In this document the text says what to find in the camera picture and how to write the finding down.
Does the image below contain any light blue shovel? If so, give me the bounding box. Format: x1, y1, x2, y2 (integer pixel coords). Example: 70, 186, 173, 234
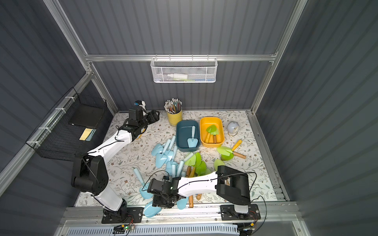
176, 197, 189, 210
187, 126, 198, 148
133, 168, 153, 199
156, 139, 171, 168

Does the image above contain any green shovel wooden handle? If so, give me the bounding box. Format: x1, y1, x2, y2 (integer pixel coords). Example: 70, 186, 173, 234
214, 159, 225, 171
205, 124, 215, 143

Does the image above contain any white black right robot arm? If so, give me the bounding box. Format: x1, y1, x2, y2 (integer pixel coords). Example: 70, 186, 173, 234
143, 166, 251, 208

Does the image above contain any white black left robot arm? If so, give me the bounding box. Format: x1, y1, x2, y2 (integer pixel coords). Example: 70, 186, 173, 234
71, 107, 160, 212

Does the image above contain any teal storage box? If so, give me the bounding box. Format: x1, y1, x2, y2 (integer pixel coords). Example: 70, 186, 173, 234
176, 120, 200, 152

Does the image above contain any yellow storage box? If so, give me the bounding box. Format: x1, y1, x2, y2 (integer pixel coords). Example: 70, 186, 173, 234
200, 117, 225, 148

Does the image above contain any light blue shovel front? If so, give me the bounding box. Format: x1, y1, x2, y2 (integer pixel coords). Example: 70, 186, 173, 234
176, 197, 189, 210

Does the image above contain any yellow pencil cup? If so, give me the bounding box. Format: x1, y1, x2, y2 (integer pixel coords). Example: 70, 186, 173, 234
167, 110, 183, 126

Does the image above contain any bundle of colored pencils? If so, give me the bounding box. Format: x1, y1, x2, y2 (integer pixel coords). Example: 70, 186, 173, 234
164, 98, 182, 115

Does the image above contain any yellow sticky note pad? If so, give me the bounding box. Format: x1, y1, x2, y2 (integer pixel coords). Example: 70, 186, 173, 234
79, 128, 96, 142

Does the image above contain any black notebook in basket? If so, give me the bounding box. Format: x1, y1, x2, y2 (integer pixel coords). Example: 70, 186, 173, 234
68, 104, 103, 128

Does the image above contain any small green circuit board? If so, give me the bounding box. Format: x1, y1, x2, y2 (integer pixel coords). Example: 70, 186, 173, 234
112, 224, 135, 236

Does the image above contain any white bottle in mesh basket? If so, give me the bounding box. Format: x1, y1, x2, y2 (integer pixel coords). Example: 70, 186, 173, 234
167, 73, 189, 81

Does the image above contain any green shovel brown handle front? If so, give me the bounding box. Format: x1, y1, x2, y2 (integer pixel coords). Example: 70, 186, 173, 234
189, 195, 194, 208

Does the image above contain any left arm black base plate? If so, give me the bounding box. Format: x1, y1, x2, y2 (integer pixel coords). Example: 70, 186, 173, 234
101, 203, 144, 224

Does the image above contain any black wire wall basket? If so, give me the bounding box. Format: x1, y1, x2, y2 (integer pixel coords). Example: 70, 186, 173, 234
26, 90, 113, 161

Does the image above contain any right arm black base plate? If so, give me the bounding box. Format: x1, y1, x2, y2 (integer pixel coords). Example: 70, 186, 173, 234
220, 204, 261, 221

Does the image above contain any white mesh wall basket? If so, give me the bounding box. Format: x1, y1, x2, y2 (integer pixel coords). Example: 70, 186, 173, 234
150, 58, 218, 84

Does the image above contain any green shovel yellow handle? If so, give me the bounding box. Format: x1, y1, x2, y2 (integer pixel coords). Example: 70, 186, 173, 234
217, 140, 242, 156

